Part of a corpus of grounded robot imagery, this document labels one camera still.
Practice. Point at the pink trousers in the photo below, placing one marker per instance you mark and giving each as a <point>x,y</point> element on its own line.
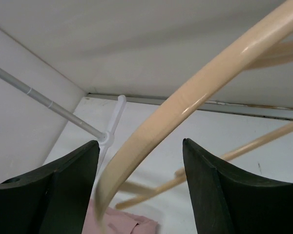
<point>118,222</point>

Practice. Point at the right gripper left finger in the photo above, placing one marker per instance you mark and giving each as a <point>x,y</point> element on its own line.
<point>52,199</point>

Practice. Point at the white clothes rack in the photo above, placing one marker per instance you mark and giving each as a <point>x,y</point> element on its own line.
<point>105,139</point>

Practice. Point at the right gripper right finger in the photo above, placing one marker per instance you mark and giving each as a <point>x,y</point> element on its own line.
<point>228,200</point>

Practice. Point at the beige wooden hanger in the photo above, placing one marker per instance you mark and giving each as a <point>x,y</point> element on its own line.
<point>241,54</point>

